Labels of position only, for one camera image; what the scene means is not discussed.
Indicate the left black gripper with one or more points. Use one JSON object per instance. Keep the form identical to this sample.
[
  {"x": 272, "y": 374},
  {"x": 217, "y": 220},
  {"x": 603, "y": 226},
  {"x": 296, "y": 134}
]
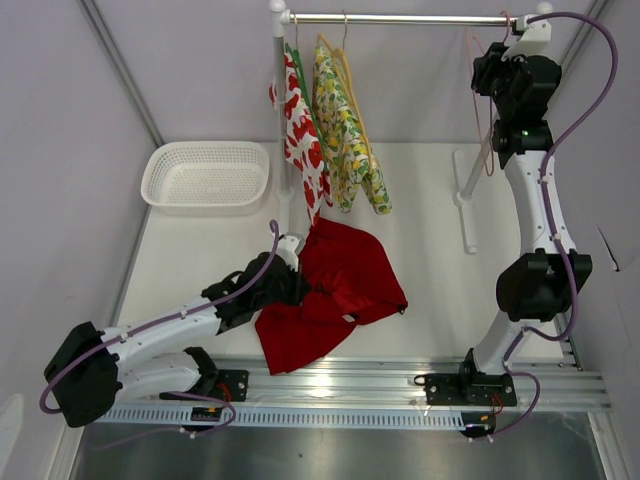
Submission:
[{"x": 299, "y": 286}]

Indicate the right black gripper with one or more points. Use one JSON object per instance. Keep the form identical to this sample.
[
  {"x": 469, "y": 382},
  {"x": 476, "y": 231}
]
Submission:
[{"x": 486, "y": 66}]

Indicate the red skirt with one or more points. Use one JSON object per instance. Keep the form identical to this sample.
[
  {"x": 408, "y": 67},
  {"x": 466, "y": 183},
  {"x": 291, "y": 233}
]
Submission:
[{"x": 352, "y": 284}]

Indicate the pink wire hanger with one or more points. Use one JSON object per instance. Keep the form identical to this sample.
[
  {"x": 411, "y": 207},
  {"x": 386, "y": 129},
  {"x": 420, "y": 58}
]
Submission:
[{"x": 470, "y": 37}]

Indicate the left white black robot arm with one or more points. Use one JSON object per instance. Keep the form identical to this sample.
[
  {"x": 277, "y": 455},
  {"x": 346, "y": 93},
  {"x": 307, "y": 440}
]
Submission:
[{"x": 93, "y": 369}]

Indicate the yellow wooden hanger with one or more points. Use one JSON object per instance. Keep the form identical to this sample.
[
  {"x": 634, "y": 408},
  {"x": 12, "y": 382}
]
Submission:
[{"x": 339, "y": 55}]

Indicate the green hanger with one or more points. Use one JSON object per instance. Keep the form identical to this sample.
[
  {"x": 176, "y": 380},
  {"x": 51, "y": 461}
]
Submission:
[{"x": 293, "y": 51}]

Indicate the red flower print garment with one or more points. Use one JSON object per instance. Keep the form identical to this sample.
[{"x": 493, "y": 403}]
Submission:
[{"x": 302, "y": 149}]

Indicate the white plastic basket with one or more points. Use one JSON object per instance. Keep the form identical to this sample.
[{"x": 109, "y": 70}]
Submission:
[{"x": 206, "y": 178}]

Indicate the lemon print garment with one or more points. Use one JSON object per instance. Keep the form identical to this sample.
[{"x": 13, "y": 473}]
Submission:
[{"x": 351, "y": 169}]

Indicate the white metal clothes rack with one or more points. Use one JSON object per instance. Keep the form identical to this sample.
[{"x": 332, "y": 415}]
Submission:
[{"x": 463, "y": 199}]

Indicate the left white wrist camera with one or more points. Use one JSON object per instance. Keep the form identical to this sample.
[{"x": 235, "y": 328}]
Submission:
[{"x": 289, "y": 248}]

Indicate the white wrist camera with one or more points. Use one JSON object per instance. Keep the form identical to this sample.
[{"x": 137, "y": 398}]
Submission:
[
  {"x": 532, "y": 37},
  {"x": 289, "y": 248}
]

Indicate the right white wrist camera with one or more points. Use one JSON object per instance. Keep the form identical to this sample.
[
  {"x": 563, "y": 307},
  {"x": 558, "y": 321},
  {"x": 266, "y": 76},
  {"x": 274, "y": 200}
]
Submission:
[{"x": 532, "y": 37}]

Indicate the aluminium rail base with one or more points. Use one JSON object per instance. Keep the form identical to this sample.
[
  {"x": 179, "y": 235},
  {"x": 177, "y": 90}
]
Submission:
[{"x": 359, "y": 383}]

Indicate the white slotted cable duct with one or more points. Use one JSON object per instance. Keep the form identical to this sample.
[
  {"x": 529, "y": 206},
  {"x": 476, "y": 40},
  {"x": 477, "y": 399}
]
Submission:
[{"x": 248, "y": 416}]

